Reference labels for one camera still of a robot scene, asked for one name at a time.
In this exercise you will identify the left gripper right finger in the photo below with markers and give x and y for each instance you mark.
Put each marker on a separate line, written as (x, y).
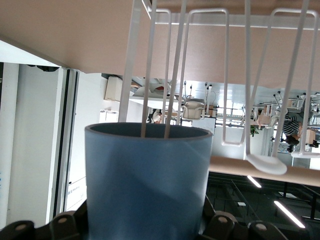
(220, 227)

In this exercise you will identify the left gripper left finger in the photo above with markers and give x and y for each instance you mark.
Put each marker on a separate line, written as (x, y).
(72, 227)

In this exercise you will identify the blue plastic cup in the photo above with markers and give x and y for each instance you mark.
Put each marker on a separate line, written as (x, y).
(145, 187)

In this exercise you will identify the wooden rack rod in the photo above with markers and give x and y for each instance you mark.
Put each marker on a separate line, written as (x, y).
(237, 167)

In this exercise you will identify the ceiling light strip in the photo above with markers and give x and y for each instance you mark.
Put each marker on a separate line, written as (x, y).
(254, 181)
(288, 213)

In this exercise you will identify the beige office chair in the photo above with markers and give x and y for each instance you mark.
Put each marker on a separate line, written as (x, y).
(192, 111)

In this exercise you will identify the person in striped shirt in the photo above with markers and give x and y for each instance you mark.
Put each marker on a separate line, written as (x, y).
(291, 126)

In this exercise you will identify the white cardboard box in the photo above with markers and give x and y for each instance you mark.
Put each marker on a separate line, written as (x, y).
(112, 88)

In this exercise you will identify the brown table cover sheet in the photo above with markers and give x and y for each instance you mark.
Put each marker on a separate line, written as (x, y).
(62, 30)

